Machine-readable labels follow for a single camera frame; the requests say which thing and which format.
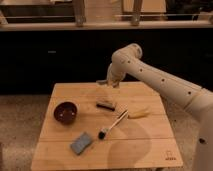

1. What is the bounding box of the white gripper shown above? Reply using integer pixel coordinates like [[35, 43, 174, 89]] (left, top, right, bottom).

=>
[[107, 64, 126, 88]]

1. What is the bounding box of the grey towel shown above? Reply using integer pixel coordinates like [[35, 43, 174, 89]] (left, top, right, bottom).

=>
[[96, 80, 108, 85]]

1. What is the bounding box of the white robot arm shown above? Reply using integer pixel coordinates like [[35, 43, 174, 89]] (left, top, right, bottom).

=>
[[107, 43, 213, 171]]

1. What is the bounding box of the dark purple bowl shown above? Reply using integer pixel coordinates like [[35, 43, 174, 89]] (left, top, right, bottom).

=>
[[53, 102, 77, 125]]

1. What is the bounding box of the wooden block brush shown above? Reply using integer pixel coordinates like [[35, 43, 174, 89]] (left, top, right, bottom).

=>
[[96, 99, 116, 111]]

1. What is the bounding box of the yellow banana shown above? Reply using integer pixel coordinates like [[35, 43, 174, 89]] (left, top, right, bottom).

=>
[[128, 106, 150, 119]]

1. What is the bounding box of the wooden folding table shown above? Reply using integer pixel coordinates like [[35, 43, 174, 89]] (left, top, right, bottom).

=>
[[31, 82, 183, 171]]

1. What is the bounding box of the blue sponge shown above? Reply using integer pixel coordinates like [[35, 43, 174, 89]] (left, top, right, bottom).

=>
[[70, 132, 93, 155]]

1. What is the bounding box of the brush with light handle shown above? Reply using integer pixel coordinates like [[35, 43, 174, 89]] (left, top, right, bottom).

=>
[[98, 110, 128, 140]]

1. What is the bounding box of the wooden shelf rail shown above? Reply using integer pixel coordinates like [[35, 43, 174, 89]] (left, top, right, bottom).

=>
[[0, 20, 213, 31]]

